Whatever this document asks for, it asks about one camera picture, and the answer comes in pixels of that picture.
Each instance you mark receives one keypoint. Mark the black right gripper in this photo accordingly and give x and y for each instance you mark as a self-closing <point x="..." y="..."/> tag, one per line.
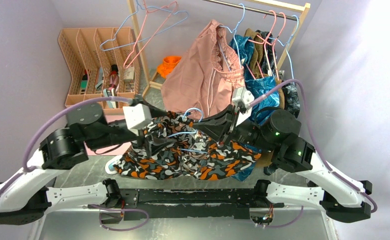
<point x="218" y="126"/>

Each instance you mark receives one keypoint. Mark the orange knitted object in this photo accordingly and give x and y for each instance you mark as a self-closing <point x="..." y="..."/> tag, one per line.
<point x="167" y="65"/>

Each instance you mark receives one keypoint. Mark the peach desk organizer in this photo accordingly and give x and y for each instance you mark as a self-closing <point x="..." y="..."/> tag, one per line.
<point x="97" y="58"/>

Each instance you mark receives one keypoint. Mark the blue leaf print shorts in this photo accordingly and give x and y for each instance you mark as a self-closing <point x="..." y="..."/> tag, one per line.
<point x="253" y="57"/>

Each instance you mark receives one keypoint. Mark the brown hanging shorts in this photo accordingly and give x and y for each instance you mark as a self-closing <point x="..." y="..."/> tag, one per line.
<point x="266" y="39"/>

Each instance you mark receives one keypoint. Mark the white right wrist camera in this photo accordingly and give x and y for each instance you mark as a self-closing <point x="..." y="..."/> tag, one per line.
<point x="241" y="99"/>

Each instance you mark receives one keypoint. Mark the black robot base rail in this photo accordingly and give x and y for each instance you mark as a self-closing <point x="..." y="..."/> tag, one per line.
<point x="195" y="203"/>

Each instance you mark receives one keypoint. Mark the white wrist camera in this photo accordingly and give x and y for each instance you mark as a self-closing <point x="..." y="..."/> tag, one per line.
<point x="137" y="118"/>
<point x="241" y="99"/>

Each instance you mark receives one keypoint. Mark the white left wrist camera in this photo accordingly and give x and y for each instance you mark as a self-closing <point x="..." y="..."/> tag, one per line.
<point x="137" y="118"/>

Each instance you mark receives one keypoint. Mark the dark leaf print shorts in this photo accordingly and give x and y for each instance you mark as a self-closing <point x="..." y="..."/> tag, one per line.
<point x="291" y="101"/>

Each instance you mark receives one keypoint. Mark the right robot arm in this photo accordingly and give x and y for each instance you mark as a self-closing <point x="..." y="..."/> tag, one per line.
<point x="340" y="197"/>

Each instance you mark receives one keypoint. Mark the light blue wire hanger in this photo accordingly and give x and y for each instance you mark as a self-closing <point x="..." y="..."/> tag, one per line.
<point x="184" y="117"/>

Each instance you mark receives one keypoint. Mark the pink mat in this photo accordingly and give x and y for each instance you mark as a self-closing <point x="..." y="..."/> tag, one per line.
<point x="102" y="152"/>

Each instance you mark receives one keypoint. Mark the wooden clothes rack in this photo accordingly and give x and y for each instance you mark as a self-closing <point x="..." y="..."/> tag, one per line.
<point x="181" y="32"/>

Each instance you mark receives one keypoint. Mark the pink hanging shorts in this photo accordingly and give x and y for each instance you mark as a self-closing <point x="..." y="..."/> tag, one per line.
<point x="206" y="76"/>

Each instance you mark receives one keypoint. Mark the white teal stapler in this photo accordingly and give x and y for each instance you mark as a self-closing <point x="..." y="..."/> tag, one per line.
<point x="109" y="166"/>

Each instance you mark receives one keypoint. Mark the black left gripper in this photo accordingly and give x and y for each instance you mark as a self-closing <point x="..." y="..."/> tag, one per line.
<point x="153" y="141"/>

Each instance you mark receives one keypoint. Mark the pink empty wire hanger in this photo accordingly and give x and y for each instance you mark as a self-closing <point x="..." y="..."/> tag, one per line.
<point x="154" y="22"/>

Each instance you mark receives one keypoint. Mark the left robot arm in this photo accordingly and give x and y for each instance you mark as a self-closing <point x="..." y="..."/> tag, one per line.
<point x="26" y="197"/>

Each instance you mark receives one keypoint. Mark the orange camouflage shorts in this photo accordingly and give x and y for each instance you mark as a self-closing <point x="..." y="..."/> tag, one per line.
<point x="220" y="161"/>

